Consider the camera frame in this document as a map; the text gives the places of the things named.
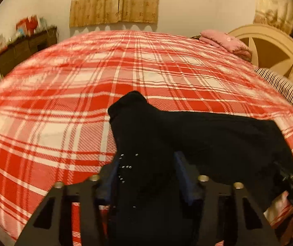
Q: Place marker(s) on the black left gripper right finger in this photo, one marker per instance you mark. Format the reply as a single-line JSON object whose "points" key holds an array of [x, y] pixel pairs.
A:
{"points": [[221, 212]]}

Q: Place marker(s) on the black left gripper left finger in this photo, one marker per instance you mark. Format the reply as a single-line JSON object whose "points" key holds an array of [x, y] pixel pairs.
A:
{"points": [[72, 208]]}

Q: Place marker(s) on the black pants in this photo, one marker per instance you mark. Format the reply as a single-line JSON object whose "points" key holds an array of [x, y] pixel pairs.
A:
{"points": [[147, 205]]}

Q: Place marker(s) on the striped pillow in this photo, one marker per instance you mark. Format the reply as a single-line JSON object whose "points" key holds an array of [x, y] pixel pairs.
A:
{"points": [[280, 83]]}

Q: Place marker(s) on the red plaid bed cover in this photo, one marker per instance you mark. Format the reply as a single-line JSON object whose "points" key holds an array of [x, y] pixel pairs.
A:
{"points": [[54, 124]]}

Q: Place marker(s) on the cream wooden headboard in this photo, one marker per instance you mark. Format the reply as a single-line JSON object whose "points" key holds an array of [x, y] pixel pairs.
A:
{"points": [[271, 47]]}

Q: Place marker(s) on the pink folded blanket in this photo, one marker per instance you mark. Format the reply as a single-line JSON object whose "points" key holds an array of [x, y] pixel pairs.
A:
{"points": [[231, 44]]}

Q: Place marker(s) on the dark wooden desk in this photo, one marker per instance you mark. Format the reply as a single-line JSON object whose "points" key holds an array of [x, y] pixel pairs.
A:
{"points": [[24, 47]]}

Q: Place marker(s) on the white greeting card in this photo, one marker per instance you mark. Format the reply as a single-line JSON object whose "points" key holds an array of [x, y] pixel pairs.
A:
{"points": [[3, 42]]}

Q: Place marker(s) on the red gift bag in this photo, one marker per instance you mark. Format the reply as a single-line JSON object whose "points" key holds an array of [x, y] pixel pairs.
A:
{"points": [[26, 26]]}

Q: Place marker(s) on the beige patterned window curtain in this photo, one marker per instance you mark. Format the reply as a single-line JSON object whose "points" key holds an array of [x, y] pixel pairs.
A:
{"points": [[85, 13]]}

